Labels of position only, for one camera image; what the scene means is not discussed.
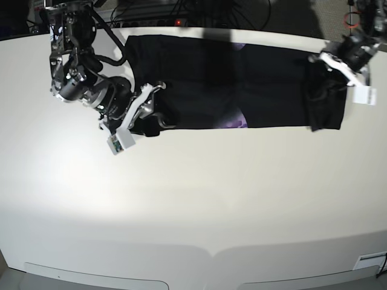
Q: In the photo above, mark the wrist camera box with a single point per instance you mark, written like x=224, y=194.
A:
x=120, y=141
x=365, y=95

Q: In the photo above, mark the black T-shirt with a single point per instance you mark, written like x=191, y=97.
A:
x=214, y=84

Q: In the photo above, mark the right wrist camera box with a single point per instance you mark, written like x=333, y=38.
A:
x=120, y=141

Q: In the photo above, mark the black power strip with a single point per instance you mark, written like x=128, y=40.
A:
x=171, y=22

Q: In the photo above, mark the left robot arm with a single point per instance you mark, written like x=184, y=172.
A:
x=368, y=17

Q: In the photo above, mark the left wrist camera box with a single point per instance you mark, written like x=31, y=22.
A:
x=365, y=95

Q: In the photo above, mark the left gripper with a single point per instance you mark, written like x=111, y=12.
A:
x=351, y=55

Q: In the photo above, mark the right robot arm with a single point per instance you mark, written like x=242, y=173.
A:
x=73, y=61

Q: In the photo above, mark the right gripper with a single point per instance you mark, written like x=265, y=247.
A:
x=111, y=96

